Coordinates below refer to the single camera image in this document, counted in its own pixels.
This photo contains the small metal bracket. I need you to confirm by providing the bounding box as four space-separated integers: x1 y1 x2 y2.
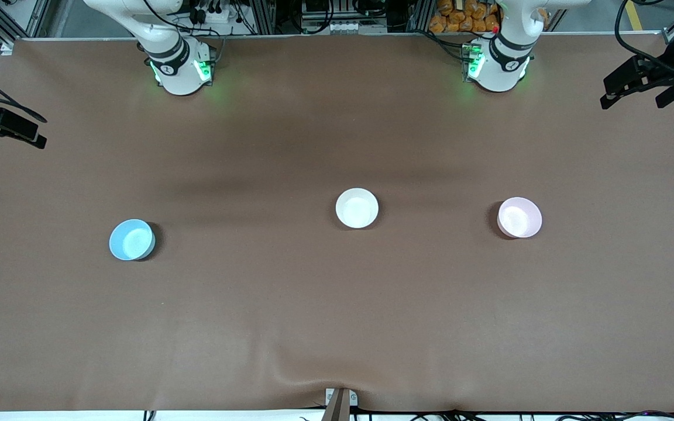
325 388 358 407

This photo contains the white power strip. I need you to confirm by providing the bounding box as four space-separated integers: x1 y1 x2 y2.
194 0 241 27

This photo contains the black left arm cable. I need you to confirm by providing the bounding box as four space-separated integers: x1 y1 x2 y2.
614 0 674 74

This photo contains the white connector block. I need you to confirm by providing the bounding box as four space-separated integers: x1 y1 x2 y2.
328 20 376 34

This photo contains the white bowl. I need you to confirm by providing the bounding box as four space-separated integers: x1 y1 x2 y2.
335 188 380 229

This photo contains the blue bowl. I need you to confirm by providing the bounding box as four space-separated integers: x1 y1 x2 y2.
109 219 156 261

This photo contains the orange snack packets pile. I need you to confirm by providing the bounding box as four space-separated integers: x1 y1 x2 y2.
429 0 501 34

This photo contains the pink bowl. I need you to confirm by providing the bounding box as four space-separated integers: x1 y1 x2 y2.
497 197 543 239

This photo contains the brown table mat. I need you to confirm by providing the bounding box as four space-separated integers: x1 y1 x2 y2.
0 32 674 413

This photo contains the brown wooden strip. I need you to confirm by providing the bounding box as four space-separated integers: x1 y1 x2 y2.
321 389 350 421

